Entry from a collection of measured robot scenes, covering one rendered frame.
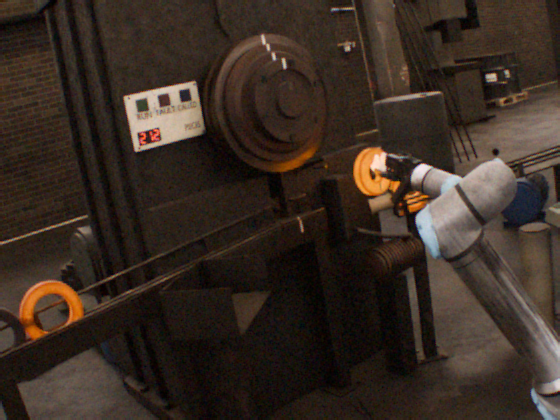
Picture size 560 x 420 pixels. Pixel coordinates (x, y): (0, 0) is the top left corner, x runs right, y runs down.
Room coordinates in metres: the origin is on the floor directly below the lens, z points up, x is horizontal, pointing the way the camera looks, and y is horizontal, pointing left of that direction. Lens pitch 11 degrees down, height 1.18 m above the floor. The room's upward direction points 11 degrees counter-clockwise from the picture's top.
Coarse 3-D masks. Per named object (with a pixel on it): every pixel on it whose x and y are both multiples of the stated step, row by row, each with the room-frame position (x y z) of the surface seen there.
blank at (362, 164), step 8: (360, 152) 2.01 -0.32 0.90; (368, 152) 1.99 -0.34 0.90; (376, 152) 2.02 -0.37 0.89; (360, 160) 1.98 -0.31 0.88; (368, 160) 1.99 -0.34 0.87; (360, 168) 1.97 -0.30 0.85; (368, 168) 1.99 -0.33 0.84; (360, 176) 1.96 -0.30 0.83; (368, 176) 1.98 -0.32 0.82; (376, 176) 2.04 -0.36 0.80; (360, 184) 1.97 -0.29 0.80; (368, 184) 1.98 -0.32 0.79; (376, 184) 2.00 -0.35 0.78; (384, 184) 2.02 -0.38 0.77; (368, 192) 1.98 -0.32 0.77; (376, 192) 1.99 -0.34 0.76
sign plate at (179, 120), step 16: (128, 96) 1.90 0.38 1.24; (144, 96) 1.93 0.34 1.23; (176, 96) 1.99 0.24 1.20; (192, 96) 2.02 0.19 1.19; (128, 112) 1.89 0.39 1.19; (144, 112) 1.92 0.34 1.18; (160, 112) 1.95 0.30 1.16; (176, 112) 1.98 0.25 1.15; (192, 112) 2.02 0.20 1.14; (144, 128) 1.91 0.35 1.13; (160, 128) 1.95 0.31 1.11; (176, 128) 1.98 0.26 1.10; (192, 128) 2.01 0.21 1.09; (144, 144) 1.90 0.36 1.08; (160, 144) 1.94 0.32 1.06
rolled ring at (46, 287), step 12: (36, 288) 1.54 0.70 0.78; (48, 288) 1.56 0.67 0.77; (60, 288) 1.58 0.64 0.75; (24, 300) 1.52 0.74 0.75; (36, 300) 1.53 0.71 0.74; (72, 300) 1.59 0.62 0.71; (24, 312) 1.51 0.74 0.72; (72, 312) 1.59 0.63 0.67; (24, 324) 1.50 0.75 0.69; (36, 336) 1.52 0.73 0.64
